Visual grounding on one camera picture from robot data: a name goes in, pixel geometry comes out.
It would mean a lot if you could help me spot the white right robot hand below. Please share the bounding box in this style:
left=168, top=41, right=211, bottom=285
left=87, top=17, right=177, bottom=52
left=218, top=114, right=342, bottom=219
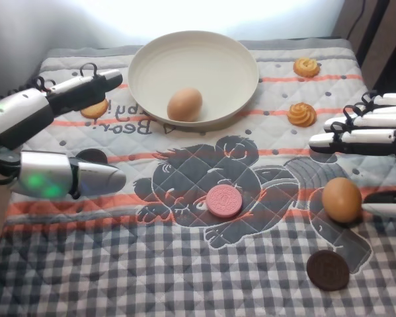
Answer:
left=308, top=90, right=396, bottom=217

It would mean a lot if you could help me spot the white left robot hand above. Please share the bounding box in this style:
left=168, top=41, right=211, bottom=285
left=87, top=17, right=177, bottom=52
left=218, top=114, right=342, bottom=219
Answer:
left=0, top=62, right=128, bottom=201

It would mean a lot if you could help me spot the brown egg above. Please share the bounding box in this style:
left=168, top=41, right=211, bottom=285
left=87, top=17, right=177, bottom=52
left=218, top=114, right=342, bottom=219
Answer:
left=167, top=87, right=204, bottom=122
left=321, top=177, right=363, bottom=223

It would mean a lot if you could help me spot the cream round plate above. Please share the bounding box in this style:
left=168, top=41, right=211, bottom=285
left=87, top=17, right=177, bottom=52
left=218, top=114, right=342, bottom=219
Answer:
left=127, top=32, right=260, bottom=126

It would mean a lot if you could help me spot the yellow swirl butter cookie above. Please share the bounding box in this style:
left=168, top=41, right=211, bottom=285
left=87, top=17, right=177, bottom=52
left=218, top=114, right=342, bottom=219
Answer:
left=292, top=57, right=322, bottom=79
left=286, top=102, right=317, bottom=127

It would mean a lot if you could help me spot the round plain yellow biscuit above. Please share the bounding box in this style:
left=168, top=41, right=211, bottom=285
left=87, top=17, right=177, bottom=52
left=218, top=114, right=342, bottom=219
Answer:
left=80, top=98, right=109, bottom=119

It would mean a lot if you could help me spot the dark brown sandwich cookie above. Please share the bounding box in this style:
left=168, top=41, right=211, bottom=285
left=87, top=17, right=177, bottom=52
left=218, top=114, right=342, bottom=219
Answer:
left=75, top=149, right=108, bottom=164
left=305, top=250, right=350, bottom=291

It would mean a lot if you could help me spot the pink sandwich cookie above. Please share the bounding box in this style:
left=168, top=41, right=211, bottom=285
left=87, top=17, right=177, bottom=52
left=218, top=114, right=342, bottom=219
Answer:
left=206, top=185, right=242, bottom=219

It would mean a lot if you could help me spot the grey quilt with bear print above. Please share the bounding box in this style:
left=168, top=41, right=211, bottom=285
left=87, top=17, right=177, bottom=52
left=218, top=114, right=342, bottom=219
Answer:
left=0, top=38, right=396, bottom=317

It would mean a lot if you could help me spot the black cable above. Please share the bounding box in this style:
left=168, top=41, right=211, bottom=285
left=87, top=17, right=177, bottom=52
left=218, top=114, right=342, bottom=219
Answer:
left=346, top=0, right=367, bottom=38

